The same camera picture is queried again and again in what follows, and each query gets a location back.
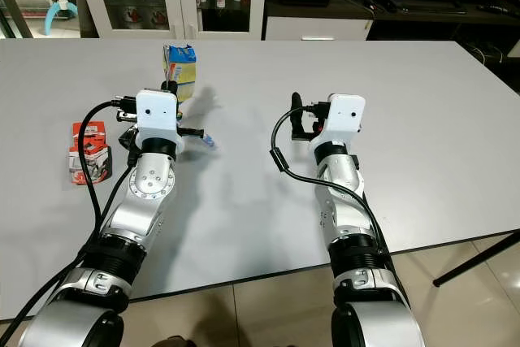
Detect white low drawer unit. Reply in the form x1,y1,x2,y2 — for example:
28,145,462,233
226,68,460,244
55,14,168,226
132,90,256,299
264,18,375,41

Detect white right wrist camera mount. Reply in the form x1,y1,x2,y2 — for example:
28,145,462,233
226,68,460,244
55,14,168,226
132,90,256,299
309,93,366,153

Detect black low console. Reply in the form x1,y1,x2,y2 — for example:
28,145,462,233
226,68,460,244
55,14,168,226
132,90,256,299
264,0,520,80

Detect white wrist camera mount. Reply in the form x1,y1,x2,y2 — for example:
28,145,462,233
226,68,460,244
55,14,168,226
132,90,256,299
134,89,182,154
309,93,366,153

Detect white table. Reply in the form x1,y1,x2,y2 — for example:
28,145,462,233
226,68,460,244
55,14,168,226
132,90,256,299
0,40,520,321

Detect black table leg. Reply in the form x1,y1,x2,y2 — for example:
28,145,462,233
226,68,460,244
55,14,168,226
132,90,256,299
432,229,520,287

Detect blue yellow drink carton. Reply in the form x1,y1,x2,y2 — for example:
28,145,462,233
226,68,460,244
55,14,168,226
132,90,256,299
163,44,197,102

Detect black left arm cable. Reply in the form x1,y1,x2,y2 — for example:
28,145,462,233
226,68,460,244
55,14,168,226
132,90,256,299
0,99,139,347

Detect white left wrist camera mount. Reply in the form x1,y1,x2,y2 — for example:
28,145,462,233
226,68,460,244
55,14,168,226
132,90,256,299
134,89,182,154

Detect dark crumpled wrapper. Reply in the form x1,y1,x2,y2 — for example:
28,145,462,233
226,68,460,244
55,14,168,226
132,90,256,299
118,125,141,153

